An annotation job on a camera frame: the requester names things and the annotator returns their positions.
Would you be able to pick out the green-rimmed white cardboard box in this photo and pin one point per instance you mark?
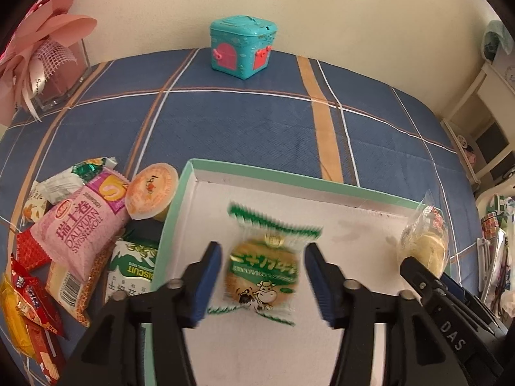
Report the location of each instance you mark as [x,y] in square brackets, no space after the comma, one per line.
[362,229]

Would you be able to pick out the pink swiss roll packet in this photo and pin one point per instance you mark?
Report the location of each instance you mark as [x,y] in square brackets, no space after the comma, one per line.
[76,237]

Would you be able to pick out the yellow orange snack packet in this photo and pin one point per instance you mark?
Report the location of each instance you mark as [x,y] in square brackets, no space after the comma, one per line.
[14,321]

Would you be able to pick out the clear glass vase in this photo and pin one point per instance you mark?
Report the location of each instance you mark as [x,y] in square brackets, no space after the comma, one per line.
[60,84]

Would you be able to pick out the green cow print cake packet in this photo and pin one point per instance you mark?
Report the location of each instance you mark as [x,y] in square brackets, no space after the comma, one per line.
[261,265]

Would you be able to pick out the orange jelly cup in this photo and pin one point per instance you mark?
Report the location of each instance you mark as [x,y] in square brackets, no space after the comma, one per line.
[151,189]

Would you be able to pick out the green white biscuit packet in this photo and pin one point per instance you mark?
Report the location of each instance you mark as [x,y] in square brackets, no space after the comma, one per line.
[128,265]

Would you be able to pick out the dark red snack packet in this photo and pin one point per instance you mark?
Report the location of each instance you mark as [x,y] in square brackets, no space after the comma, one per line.
[46,358]

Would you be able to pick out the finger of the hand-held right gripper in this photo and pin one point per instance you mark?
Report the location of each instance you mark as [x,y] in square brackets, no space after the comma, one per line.
[418,279]
[456,287]

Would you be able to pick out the blue plaid tablecloth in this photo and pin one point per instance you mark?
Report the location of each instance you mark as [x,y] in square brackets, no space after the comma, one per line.
[261,128]

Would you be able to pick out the teal toy box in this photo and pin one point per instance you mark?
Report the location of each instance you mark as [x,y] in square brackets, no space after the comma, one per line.
[241,48]

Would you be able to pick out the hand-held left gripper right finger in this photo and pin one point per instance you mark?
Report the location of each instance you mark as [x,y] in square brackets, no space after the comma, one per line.
[318,285]

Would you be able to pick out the white green candy packet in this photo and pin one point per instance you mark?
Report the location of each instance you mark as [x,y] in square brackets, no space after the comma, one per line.
[64,185]

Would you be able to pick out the bright red snack packet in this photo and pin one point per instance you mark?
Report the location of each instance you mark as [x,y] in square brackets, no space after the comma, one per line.
[32,297]

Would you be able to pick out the beige orange snack packet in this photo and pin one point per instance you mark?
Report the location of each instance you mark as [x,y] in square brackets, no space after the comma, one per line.
[64,285]

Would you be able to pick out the teal white bag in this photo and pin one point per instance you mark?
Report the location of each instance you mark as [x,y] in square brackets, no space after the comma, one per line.
[495,40]

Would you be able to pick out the clear yellow cake packet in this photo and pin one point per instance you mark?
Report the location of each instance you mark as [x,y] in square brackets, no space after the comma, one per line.
[426,245]

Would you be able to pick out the red patterned wafer packet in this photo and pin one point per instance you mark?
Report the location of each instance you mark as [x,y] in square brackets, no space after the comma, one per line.
[30,249]

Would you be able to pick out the small white snack packet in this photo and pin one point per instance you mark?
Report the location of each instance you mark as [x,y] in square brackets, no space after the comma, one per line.
[32,209]

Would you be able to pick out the white shelf unit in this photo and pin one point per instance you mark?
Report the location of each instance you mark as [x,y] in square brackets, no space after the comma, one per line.
[478,116]

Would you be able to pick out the pile of papers and packets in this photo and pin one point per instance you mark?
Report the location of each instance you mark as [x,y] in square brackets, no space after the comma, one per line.
[497,249]

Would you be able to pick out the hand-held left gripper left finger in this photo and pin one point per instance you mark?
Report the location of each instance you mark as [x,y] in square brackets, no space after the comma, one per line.
[207,285]

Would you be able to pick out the pink flower bouquet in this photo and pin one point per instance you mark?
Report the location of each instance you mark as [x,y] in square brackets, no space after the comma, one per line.
[24,48]

